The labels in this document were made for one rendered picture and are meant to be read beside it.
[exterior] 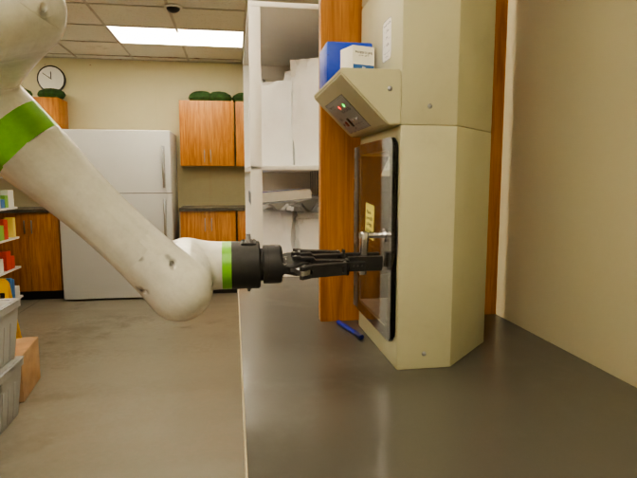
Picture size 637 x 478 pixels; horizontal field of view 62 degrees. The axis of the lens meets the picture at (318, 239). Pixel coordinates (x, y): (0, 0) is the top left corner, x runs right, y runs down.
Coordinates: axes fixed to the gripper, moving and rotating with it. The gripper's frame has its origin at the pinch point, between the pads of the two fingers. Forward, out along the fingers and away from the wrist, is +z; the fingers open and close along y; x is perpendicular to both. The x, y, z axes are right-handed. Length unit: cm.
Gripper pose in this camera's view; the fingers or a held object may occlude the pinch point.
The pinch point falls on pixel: (363, 261)
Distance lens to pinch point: 106.8
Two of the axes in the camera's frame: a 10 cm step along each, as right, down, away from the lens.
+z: 9.9, -0.2, 1.6
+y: -1.6, -2.7, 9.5
